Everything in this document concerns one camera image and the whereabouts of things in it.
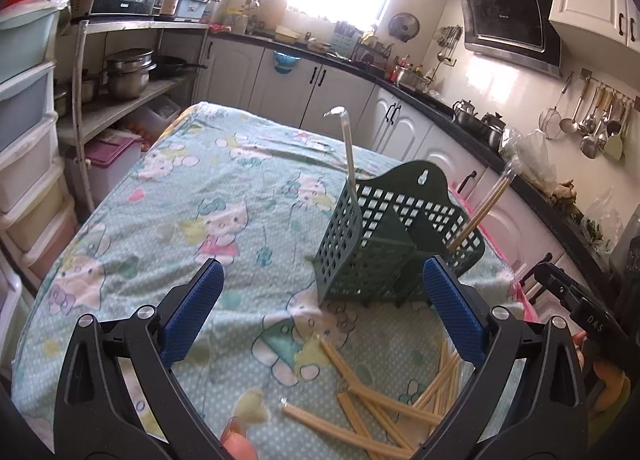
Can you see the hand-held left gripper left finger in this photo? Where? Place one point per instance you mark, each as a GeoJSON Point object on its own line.
{"type": "Point", "coordinates": [197, 305]}

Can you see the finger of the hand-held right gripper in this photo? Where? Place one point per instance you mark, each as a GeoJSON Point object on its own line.
{"type": "Point", "coordinates": [550, 285]}

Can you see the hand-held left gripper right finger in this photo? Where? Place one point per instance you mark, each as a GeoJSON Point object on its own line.
{"type": "Point", "coordinates": [452, 310]}

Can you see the bamboo chopstick pair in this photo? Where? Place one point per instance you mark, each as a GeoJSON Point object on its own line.
{"type": "Point", "coordinates": [482, 210]}
{"type": "Point", "coordinates": [346, 150]}

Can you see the green plastic utensil basket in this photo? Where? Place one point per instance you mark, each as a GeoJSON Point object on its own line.
{"type": "Point", "coordinates": [350, 250]}

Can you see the bunch of chopsticks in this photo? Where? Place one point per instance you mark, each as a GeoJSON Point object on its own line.
{"type": "Point", "coordinates": [380, 410]}

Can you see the hanging utensils under hood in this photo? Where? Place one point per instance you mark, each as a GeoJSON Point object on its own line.
{"type": "Point", "coordinates": [447, 40]}

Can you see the person's right hand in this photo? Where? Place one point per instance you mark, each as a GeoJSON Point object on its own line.
{"type": "Point", "coordinates": [612, 385]}

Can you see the person's left hand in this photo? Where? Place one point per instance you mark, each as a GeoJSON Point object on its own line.
{"type": "Point", "coordinates": [241, 445]}

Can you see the plastic bag with greens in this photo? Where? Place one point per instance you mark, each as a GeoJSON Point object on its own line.
{"type": "Point", "coordinates": [602, 225]}

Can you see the clear plastic bag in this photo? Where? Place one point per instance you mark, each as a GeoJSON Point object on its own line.
{"type": "Point", "coordinates": [530, 155]}

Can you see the black kettle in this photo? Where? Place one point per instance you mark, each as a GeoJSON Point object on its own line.
{"type": "Point", "coordinates": [494, 130]}

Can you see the row of hanging ladles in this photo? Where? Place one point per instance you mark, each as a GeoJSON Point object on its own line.
{"type": "Point", "coordinates": [592, 120]}

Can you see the pink lid storage box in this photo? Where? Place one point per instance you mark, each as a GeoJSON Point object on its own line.
{"type": "Point", "coordinates": [107, 160]}

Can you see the steel kettle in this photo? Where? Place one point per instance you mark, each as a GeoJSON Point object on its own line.
{"type": "Point", "coordinates": [465, 113]}

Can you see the clear plastic storage box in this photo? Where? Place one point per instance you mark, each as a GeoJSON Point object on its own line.
{"type": "Point", "coordinates": [155, 115]}

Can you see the black kitchen countertop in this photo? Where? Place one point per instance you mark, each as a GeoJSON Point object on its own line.
{"type": "Point", "coordinates": [435, 103]}

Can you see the metal kitchen rack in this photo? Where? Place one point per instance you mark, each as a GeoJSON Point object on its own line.
{"type": "Point", "coordinates": [125, 103]}

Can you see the steel pot on counter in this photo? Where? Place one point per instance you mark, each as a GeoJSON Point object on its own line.
{"type": "Point", "coordinates": [411, 78]}

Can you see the stacked steel pots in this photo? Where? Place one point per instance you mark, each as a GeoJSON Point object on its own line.
{"type": "Point", "coordinates": [127, 78]}

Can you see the pastel plastic drawer unit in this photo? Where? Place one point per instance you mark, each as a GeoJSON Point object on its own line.
{"type": "Point", "coordinates": [25, 140]}

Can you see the black frying pan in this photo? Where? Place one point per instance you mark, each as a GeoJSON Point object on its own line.
{"type": "Point", "coordinates": [170, 68]}

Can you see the small steel pot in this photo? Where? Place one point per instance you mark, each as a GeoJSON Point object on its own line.
{"type": "Point", "coordinates": [85, 90]}

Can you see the white base cabinets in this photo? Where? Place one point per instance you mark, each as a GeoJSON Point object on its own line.
{"type": "Point", "coordinates": [340, 90]}

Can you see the blue plastic bowl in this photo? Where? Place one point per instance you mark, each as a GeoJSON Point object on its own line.
{"type": "Point", "coordinates": [285, 63]}

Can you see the black range hood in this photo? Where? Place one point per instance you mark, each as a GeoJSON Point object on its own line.
{"type": "Point", "coordinates": [505, 20]}

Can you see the blue cutlery holder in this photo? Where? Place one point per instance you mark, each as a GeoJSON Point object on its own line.
{"type": "Point", "coordinates": [345, 40]}

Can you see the light blue storage box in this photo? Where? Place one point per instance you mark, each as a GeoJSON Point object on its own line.
{"type": "Point", "coordinates": [192, 6]}

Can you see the wooden cutting board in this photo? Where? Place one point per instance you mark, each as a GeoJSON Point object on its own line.
{"type": "Point", "coordinates": [274, 5]}

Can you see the round wall fan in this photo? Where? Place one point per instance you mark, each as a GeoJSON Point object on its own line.
{"type": "Point", "coordinates": [403, 27]}

